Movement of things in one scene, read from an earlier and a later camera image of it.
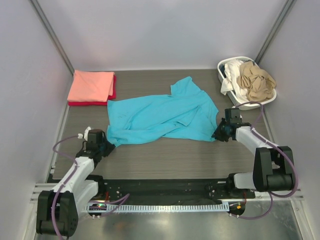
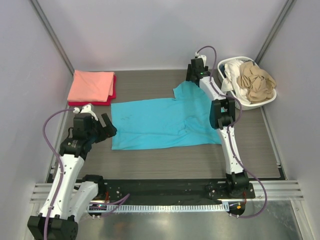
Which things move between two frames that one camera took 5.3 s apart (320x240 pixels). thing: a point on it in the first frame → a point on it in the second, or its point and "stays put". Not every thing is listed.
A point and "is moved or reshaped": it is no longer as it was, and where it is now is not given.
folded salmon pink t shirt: x=91 y=86 stays put
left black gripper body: x=105 y=147 → x=96 y=133
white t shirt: x=232 y=71 stays put
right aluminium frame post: x=275 y=29 stays put
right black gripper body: x=221 y=132 → x=189 y=73
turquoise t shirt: x=185 y=112 is moved or reshaped
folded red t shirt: x=102 y=103 stays put
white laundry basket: x=246 y=83 stays put
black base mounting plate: x=158 y=191 stays put
